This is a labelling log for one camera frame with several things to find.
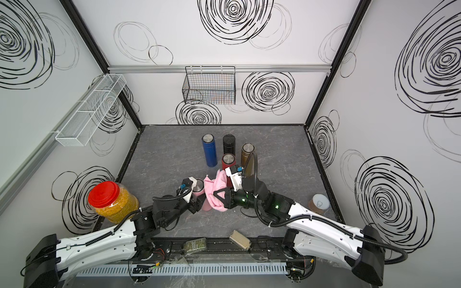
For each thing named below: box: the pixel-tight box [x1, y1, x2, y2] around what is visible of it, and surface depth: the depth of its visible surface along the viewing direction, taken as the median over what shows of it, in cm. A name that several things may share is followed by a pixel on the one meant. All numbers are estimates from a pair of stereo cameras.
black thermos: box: [222, 133, 236, 156], surface depth 89 cm
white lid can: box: [308, 193, 331, 215], surface depth 84 cm
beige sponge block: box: [229, 229, 251, 251], surface depth 75 cm
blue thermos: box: [201, 133, 218, 168], surface depth 91 cm
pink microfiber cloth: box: [203, 169, 228, 213], surface depth 68 cm
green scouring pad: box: [183, 237, 207, 255], surface depth 74 cm
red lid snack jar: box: [87, 180, 140, 224], surface depth 74 cm
